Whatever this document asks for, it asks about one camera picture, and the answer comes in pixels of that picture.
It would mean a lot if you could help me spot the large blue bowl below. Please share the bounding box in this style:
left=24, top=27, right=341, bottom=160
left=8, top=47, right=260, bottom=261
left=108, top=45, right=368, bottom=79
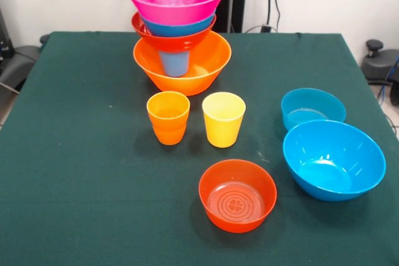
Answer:
left=140, top=13, right=217, bottom=37
left=282, top=119, right=387, bottom=202

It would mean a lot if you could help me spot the small teal blue bowl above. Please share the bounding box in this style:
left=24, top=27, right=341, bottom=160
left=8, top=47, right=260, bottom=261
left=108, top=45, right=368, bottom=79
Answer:
left=281, top=88, right=347, bottom=132

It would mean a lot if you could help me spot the yellow cup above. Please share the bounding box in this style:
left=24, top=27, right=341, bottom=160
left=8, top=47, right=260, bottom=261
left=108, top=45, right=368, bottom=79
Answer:
left=201, top=92, right=247, bottom=148

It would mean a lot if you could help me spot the large orange bowl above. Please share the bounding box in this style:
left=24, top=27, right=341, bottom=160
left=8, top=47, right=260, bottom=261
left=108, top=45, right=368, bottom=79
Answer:
left=133, top=31, right=233, bottom=97

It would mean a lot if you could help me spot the orange cup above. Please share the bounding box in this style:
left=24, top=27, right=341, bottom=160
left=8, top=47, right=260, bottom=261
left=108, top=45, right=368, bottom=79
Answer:
left=147, top=91, right=191, bottom=131
left=151, top=121, right=188, bottom=146

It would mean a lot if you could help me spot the dark green table cloth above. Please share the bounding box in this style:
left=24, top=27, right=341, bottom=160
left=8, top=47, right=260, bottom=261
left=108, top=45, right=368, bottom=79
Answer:
left=0, top=31, right=399, bottom=266

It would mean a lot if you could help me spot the black wall cable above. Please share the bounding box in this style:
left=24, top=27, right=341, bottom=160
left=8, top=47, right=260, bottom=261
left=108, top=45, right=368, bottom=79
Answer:
left=246, top=0, right=281, bottom=33

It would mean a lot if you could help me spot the black pedestal leg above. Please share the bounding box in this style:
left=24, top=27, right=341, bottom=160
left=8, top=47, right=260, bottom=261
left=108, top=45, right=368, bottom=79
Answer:
left=361, top=39, right=399, bottom=107
left=0, top=34, right=49, bottom=92

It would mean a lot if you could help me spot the blue cup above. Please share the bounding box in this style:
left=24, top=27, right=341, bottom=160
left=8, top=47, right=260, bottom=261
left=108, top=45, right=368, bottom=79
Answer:
left=158, top=50, right=191, bottom=78

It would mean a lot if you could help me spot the small red bowl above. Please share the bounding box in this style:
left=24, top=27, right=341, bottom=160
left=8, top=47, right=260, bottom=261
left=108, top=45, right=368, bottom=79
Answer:
left=198, top=159, right=277, bottom=234

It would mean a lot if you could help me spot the blue cable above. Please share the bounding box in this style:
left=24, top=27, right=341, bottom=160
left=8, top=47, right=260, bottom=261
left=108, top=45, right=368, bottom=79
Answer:
left=377, top=57, right=399, bottom=105

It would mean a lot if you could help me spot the wide red bowl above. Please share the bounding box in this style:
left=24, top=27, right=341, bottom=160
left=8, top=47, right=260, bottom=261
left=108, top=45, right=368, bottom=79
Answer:
left=131, top=12, right=218, bottom=52

